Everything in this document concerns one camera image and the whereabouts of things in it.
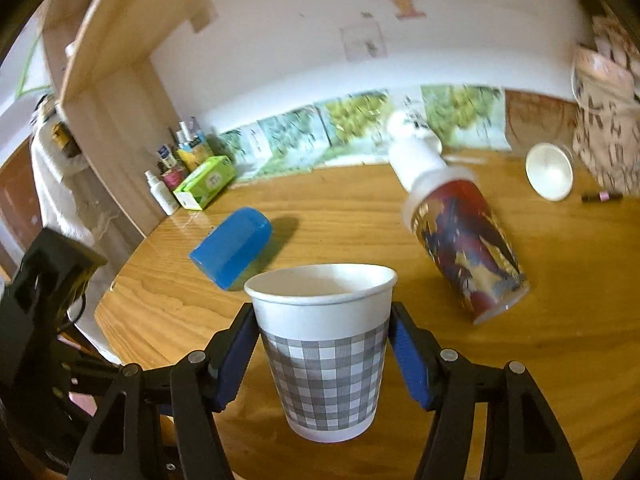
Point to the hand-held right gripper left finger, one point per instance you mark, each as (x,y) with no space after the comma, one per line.
(231,365)

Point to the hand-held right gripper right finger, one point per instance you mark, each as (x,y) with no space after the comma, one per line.
(414,360)

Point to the grey checkered paper cup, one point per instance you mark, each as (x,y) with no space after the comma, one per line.
(320,360)

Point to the blue plastic cup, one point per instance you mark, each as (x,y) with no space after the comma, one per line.
(232,245)

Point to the colourful printed cup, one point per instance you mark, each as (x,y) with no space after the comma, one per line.
(467,245)

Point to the small white cup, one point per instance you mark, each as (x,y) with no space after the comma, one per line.
(549,170)

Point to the white spray bottle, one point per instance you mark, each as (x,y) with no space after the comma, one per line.
(164,195)

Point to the pink jar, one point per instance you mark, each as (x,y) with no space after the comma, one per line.
(173,178)

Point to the green tissue box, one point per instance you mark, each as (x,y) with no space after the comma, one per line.
(205,182)

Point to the white tube with blue cap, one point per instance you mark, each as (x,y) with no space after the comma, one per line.
(166,157)

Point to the white plastic bottle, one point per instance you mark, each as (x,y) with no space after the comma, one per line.
(412,157)

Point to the wooden shelf unit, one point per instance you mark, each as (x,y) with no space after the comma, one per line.
(115,110)

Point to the yellow bottle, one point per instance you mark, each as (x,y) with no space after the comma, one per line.
(189,157)

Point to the grape print paper sheet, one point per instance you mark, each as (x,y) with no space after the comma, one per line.
(292,137)
(240,152)
(465,112)
(352,120)

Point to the small dark tube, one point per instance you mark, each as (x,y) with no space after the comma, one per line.
(600,197)

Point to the beige patterned bag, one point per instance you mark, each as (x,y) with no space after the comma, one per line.
(602,125)

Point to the pale square wall sticker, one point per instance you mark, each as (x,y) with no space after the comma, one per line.
(364,41)

